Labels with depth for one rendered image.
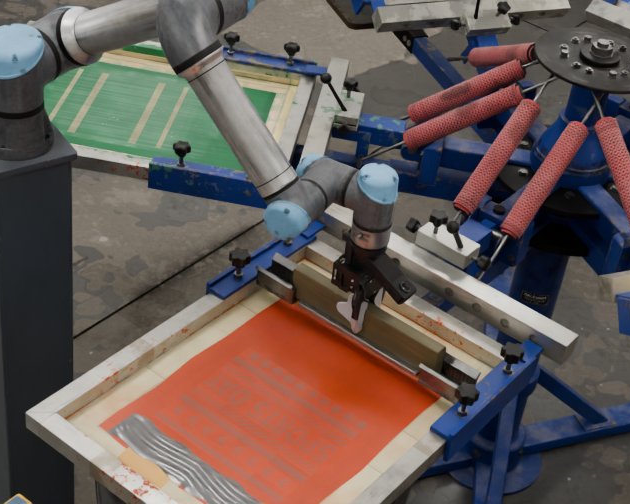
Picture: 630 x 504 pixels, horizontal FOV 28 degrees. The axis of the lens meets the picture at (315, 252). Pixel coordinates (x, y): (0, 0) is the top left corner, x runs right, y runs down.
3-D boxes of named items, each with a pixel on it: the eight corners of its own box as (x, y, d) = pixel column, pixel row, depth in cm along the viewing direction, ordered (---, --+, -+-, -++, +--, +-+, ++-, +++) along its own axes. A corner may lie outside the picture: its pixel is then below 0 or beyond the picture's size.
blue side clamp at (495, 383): (446, 462, 231) (453, 436, 226) (424, 448, 233) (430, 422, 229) (529, 383, 250) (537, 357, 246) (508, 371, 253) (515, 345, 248)
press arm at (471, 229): (445, 282, 265) (449, 263, 262) (422, 269, 268) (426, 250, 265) (489, 248, 277) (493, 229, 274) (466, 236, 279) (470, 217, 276)
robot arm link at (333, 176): (285, 168, 229) (337, 189, 225) (314, 142, 237) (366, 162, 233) (281, 204, 234) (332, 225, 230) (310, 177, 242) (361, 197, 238)
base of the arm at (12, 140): (-35, 129, 253) (-38, 87, 247) (35, 113, 261) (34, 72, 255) (-5, 168, 244) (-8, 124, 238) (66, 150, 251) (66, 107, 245)
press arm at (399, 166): (68, 133, 317) (68, 113, 313) (75, 121, 321) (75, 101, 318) (555, 220, 310) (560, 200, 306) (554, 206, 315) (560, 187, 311)
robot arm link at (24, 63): (-31, 99, 244) (-35, 37, 236) (14, 73, 254) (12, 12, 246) (18, 120, 240) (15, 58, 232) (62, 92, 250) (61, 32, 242)
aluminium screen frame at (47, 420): (273, 615, 198) (275, 600, 196) (25, 427, 224) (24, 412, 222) (527, 375, 250) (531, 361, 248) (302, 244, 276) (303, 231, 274)
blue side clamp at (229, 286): (222, 320, 255) (224, 293, 251) (204, 308, 258) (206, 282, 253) (314, 257, 275) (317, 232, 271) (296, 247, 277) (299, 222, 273)
